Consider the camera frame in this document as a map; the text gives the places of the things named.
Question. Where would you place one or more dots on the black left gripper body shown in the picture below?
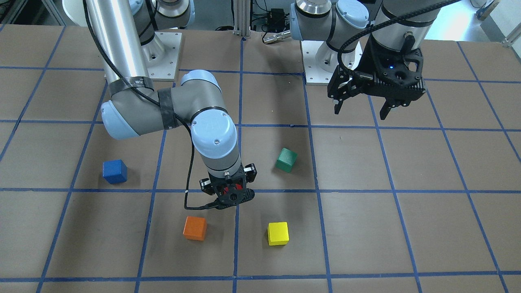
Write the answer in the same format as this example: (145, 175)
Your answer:
(369, 60)

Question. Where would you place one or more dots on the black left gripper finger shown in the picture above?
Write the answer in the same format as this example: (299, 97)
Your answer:
(339, 96)
(386, 109)

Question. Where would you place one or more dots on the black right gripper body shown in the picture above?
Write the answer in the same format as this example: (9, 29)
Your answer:
(250, 171)

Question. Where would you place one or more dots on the red wooden block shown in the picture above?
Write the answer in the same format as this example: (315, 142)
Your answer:
(232, 188)

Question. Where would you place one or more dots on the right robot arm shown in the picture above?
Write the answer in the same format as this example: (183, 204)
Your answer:
(136, 108)

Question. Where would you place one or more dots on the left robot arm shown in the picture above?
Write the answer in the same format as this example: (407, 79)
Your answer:
(347, 25)

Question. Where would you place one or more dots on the orange wooden block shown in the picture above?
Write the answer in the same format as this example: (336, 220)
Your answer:
(195, 228)

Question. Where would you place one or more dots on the green wooden block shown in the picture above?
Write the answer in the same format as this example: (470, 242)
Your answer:
(286, 160)

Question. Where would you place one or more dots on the yellow wooden block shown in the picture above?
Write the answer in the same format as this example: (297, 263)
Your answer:
(278, 233)

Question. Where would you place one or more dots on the blue wooden block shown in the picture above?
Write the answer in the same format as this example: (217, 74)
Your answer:
(114, 172)

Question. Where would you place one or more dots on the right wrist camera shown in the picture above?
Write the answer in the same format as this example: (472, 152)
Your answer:
(232, 199)

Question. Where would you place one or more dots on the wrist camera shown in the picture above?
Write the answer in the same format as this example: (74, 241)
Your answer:
(232, 199)
(389, 74)

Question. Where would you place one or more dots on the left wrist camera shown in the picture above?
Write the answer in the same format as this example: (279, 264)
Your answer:
(389, 74)

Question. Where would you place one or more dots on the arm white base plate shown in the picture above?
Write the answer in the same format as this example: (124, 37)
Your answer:
(319, 62)
(159, 58)

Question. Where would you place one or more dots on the aluminium frame post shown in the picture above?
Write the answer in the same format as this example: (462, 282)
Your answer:
(242, 11)

